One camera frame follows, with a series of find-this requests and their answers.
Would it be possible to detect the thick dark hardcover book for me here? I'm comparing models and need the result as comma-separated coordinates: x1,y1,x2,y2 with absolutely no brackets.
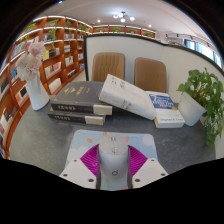
49,80,114,116

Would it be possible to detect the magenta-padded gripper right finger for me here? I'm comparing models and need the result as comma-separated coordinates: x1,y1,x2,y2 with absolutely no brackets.
128,144,170,190

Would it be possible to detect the tan upholstered chair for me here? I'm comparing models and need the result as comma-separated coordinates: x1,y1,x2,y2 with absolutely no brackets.
90,51,126,83
133,56,168,94

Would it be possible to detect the thin dark hardcover book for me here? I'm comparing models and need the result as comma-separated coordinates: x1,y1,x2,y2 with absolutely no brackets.
47,107,106,126

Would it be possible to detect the black ceiling track light rail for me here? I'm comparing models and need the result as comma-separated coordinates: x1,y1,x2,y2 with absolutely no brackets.
166,31,209,44

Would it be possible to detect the white computer mouse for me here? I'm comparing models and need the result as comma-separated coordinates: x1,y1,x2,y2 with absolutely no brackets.
97,134,130,180

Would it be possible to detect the orange wooden bookshelf unit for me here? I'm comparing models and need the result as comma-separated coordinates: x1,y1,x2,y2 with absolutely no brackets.
0,14,158,160

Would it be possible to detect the window with curtains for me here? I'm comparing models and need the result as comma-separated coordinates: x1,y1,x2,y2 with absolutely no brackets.
184,38,223,68

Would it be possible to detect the white vase with pink flowers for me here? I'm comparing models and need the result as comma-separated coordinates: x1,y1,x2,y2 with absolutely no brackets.
15,40,51,112

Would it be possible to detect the green plant in white pot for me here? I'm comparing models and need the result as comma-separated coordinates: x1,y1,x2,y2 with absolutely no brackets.
176,67,224,148

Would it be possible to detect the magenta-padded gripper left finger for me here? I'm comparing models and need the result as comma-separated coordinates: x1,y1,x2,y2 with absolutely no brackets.
59,144,101,191

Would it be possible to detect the ceiling lamp with round bulbs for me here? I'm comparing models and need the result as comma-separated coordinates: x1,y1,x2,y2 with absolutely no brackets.
112,11,136,24

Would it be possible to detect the blue and white book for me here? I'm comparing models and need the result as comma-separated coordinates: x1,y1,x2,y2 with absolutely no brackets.
146,90,186,129

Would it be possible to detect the thick white book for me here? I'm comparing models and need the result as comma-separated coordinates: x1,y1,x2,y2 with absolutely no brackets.
98,73,158,121

